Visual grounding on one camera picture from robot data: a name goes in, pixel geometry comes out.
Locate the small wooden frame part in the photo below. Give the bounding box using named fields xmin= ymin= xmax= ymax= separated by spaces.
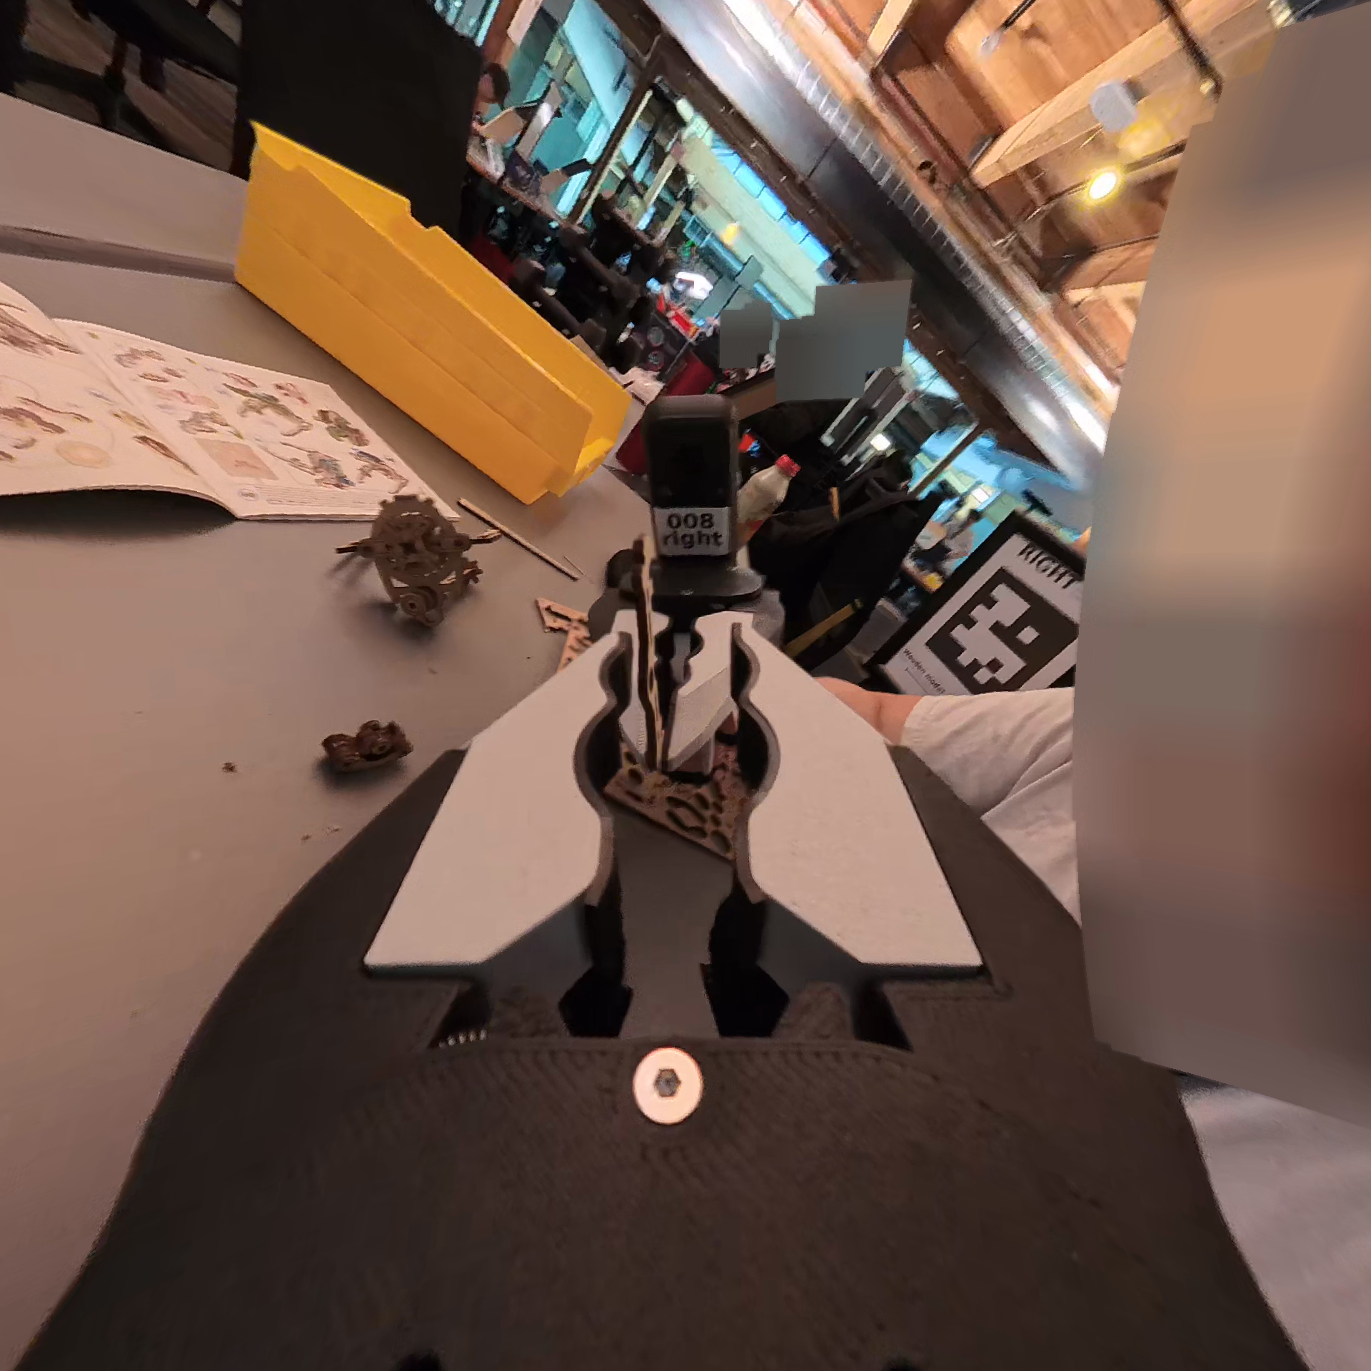
xmin=532 ymin=596 xmax=596 ymax=672

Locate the laser-cut wooden parts sheet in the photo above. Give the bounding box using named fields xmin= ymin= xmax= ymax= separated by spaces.
xmin=602 ymin=736 xmax=775 ymax=861

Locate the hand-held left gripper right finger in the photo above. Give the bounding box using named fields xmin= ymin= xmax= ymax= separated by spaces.
xmin=731 ymin=621 xmax=984 ymax=993

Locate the black office chair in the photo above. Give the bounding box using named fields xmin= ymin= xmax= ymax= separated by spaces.
xmin=777 ymin=471 xmax=947 ymax=655

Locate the wooden gear model assembly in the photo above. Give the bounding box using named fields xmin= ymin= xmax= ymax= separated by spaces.
xmin=338 ymin=491 xmax=502 ymax=627

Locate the ribbed metal air duct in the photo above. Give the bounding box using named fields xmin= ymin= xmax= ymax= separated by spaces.
xmin=645 ymin=0 xmax=1122 ymax=488

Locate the person's white shirt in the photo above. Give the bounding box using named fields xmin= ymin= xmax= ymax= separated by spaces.
xmin=899 ymin=682 xmax=1083 ymax=927

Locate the illustrated instruction booklet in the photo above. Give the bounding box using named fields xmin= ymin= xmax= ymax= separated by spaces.
xmin=0 ymin=282 xmax=459 ymax=525

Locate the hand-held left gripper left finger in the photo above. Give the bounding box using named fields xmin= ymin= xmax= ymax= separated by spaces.
xmin=360 ymin=627 xmax=638 ymax=993

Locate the person's right forearm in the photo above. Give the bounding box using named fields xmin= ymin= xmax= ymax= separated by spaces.
xmin=816 ymin=675 xmax=912 ymax=743

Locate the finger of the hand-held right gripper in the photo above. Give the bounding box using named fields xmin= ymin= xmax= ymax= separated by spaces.
xmin=654 ymin=627 xmax=742 ymax=776

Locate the small dark wooden block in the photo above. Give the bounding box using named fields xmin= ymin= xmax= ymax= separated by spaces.
xmin=318 ymin=717 xmax=414 ymax=776

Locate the yellow plastic bin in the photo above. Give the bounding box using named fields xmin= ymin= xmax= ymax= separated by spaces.
xmin=234 ymin=120 xmax=634 ymax=503

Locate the long wooden model part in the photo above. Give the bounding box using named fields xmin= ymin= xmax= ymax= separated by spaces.
xmin=629 ymin=555 xmax=665 ymax=755

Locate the thin wooden stick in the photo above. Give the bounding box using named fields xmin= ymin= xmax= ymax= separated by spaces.
xmin=457 ymin=498 xmax=587 ymax=578

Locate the white drink bottle red cap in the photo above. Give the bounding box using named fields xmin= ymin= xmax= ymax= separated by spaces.
xmin=735 ymin=453 xmax=803 ymax=545

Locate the black and white tag sign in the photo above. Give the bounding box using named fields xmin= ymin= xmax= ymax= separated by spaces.
xmin=865 ymin=508 xmax=1083 ymax=698

